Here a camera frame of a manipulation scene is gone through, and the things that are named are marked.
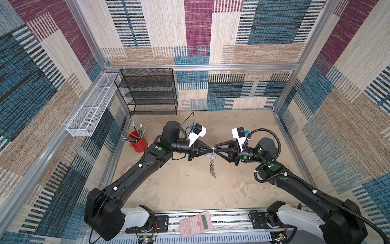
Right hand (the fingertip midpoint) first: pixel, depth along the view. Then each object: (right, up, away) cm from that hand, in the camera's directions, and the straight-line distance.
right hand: (216, 150), depth 66 cm
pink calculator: (-9, -36, +6) cm, 37 cm away
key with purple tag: (-4, -2, -2) cm, 5 cm away
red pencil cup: (-44, -1, +29) cm, 53 cm away
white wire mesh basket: (-60, +12, +4) cm, 62 cm away
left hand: (-2, 0, 0) cm, 2 cm away
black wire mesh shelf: (-43, +35, +42) cm, 70 cm away
